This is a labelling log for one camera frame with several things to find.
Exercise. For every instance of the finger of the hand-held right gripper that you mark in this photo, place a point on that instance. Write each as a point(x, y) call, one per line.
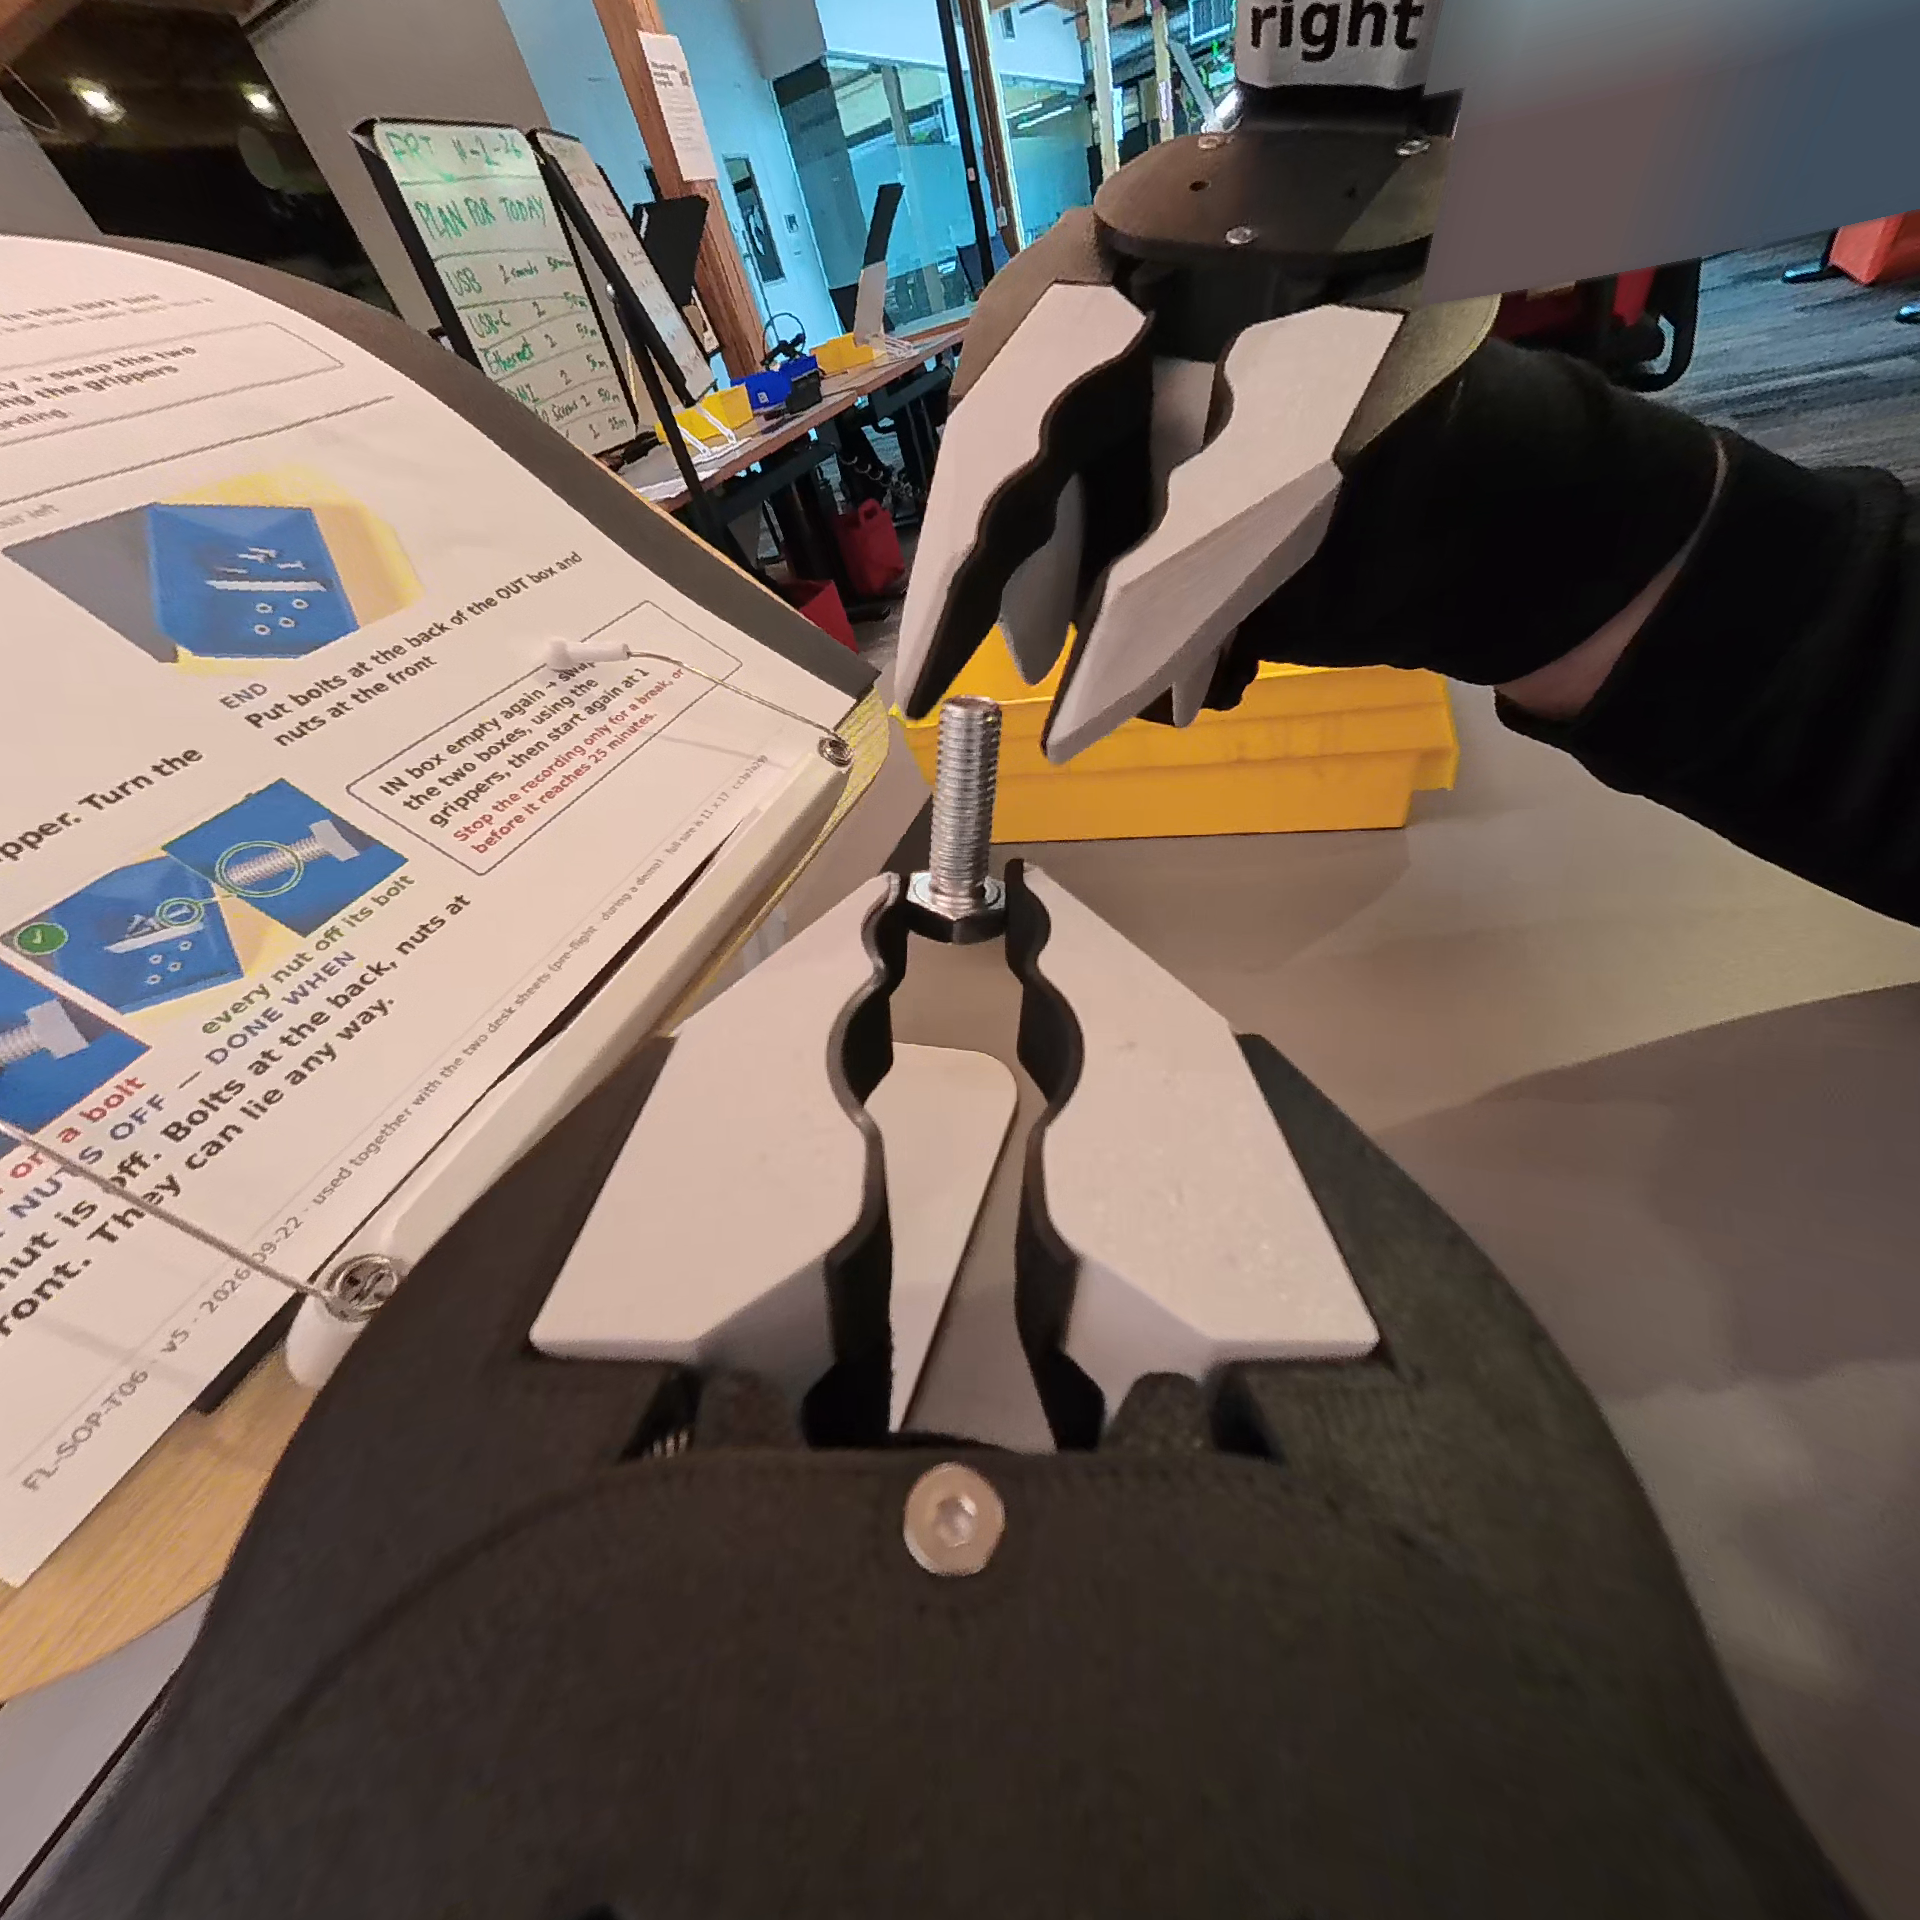
point(1006, 419)
point(1260, 481)

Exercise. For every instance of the red canister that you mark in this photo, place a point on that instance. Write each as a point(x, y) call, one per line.
point(870, 555)

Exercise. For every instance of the whiteboard with green writing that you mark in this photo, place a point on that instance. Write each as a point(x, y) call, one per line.
point(480, 270)

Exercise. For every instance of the printed instruction sheet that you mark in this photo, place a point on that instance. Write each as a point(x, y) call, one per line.
point(300, 719)

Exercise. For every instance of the yellow plastic bin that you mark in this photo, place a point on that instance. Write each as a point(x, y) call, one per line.
point(1274, 766)

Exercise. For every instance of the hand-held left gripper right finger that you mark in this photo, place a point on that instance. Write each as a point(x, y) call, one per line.
point(1186, 1200)

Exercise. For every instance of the person's right hand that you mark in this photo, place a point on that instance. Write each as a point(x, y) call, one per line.
point(1499, 526)

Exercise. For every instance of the plain whiteboard on easel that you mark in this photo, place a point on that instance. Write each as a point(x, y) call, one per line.
point(623, 256)

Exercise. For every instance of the steel hex bolt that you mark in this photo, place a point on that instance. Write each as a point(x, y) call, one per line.
point(967, 795)

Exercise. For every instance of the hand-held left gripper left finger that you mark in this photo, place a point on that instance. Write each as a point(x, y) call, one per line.
point(720, 1200)

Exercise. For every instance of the long wooden workbench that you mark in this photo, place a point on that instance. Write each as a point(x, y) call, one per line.
point(780, 437)

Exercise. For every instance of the person's right forearm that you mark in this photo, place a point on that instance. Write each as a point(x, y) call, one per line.
point(1802, 675)

